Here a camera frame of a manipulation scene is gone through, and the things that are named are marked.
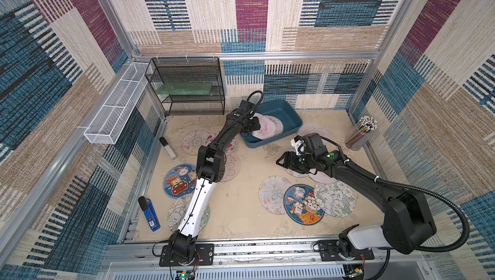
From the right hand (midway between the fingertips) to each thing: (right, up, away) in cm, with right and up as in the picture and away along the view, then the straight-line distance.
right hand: (284, 166), depth 84 cm
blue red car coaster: (-48, -8, +9) cm, 50 cm away
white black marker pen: (-59, +9, +18) cm, 62 cm away
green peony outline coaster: (-46, -19, 0) cm, 50 cm away
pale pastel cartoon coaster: (-47, +10, +24) cm, 53 cm away
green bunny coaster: (+2, +18, +28) cm, 33 cm away
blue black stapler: (-57, -18, -2) cm, 60 cm away
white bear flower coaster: (-5, -13, +5) cm, 15 cm away
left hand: (-9, +18, +24) cm, 31 cm away
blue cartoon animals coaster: (+7, -17, +1) cm, 19 cm away
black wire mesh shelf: (-47, +39, +21) cm, 65 cm away
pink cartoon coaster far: (+23, +17, +28) cm, 40 cm away
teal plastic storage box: (+10, +21, +31) cm, 38 cm away
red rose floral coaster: (-25, +6, +21) cm, 33 cm away
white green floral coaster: (+24, -15, +3) cm, 28 cm away
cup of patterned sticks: (+38, +11, +13) cm, 42 cm away
